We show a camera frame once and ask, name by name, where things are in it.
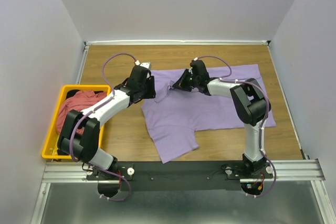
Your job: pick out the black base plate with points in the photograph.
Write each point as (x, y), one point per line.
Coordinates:
(179, 176)

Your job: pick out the aluminium frame rail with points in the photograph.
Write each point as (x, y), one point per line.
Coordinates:
(182, 192)

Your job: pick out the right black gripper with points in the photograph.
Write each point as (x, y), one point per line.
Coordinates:
(185, 80)

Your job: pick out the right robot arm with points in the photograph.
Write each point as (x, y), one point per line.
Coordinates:
(251, 104)

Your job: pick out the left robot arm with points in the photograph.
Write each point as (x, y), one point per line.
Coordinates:
(79, 136)

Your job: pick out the black t shirt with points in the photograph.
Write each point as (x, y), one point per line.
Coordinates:
(71, 94)

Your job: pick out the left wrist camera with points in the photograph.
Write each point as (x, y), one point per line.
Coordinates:
(147, 65)

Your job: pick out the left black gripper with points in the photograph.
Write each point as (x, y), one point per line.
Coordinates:
(148, 87)

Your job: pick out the yellow plastic bin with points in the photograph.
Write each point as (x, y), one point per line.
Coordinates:
(50, 148)

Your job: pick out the purple t shirt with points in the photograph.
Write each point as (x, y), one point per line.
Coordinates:
(173, 116)

